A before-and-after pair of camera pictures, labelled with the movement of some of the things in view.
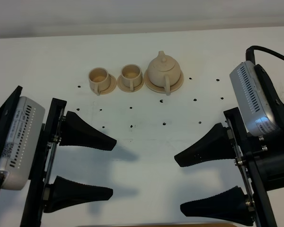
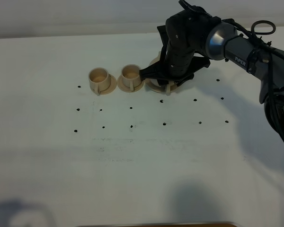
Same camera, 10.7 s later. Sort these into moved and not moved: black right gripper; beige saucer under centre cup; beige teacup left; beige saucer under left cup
Moved: black right gripper
Not moved: beige saucer under centre cup; beige teacup left; beige saucer under left cup
